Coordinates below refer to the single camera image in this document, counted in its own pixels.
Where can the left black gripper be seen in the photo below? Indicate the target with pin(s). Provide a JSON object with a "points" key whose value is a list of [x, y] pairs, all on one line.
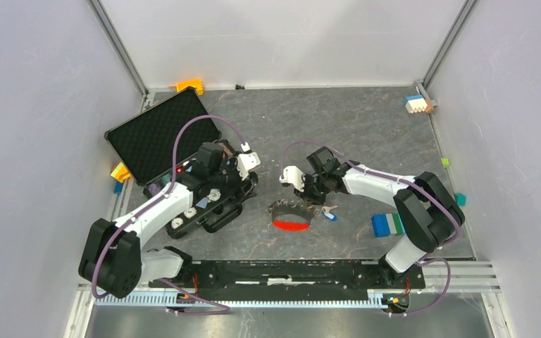
{"points": [[240, 195]]}

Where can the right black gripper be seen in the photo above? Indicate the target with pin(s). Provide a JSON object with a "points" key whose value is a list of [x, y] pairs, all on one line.
{"points": [[308, 196]]}

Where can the keyring with blue red tags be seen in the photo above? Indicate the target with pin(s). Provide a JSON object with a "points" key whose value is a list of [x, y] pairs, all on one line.
{"points": [[297, 216]]}

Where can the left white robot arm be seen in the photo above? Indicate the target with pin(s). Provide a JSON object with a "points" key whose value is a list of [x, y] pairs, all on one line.
{"points": [[113, 259]]}

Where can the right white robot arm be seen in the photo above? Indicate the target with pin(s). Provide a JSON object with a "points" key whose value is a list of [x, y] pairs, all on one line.
{"points": [[428, 213]]}

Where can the blue green white brick stack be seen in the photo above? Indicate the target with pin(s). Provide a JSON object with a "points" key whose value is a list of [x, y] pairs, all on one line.
{"points": [[386, 225]]}

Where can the black poker chip case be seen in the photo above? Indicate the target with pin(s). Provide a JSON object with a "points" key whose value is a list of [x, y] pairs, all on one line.
{"points": [[175, 140]]}

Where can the orange toy brick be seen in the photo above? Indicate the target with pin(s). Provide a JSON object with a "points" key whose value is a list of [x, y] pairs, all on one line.
{"points": [[195, 84]]}

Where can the yellow orange brick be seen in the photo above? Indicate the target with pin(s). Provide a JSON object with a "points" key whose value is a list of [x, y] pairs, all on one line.
{"points": [[120, 173]]}

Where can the small blue block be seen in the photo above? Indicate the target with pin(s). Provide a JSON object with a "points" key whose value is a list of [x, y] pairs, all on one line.
{"points": [[118, 188]]}

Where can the blue white brown brick stack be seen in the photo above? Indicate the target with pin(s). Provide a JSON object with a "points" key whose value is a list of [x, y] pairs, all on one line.
{"points": [[418, 104]]}

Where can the teal cube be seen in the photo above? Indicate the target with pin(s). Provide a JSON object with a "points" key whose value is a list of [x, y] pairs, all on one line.
{"points": [[460, 199]]}

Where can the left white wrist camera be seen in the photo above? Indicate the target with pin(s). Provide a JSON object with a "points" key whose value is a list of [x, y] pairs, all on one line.
{"points": [[247, 161]]}

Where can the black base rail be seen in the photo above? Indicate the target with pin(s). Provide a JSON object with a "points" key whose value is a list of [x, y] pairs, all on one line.
{"points": [[292, 280]]}

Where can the white slotted cable duct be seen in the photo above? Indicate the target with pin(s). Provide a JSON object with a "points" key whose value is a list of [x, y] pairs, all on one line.
{"points": [[172, 298]]}

